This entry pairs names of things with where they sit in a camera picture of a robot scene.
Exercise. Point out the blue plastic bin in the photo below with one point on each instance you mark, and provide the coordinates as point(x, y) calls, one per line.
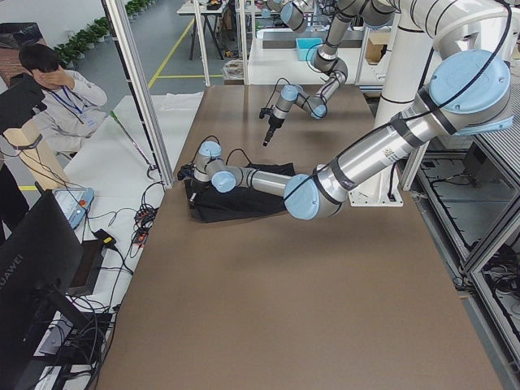
point(306, 47)

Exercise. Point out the metal reacher grabber tool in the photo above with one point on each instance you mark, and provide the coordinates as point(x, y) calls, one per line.
point(150, 166)

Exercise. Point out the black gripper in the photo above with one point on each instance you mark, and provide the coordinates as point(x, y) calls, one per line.
point(197, 187)
point(273, 123)

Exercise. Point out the red black power strip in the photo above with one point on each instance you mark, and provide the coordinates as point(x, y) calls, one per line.
point(143, 219)

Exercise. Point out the seated person in background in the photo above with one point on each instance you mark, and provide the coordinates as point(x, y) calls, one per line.
point(73, 104)

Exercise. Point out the aluminium frame post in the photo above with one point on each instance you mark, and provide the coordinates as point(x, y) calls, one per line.
point(121, 33)

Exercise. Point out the white central mounting column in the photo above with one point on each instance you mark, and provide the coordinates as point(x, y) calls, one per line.
point(410, 46)

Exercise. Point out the black computer monitor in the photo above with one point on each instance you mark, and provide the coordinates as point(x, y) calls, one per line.
point(38, 263)

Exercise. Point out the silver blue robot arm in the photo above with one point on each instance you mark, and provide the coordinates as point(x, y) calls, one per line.
point(468, 94)
point(326, 60)

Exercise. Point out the potted green plants row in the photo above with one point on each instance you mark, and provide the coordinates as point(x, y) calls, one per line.
point(98, 31)

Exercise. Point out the black printed t-shirt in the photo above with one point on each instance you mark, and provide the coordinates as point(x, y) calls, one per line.
point(240, 203)

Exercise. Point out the blue teach pendant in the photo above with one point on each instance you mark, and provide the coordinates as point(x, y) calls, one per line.
point(74, 203)

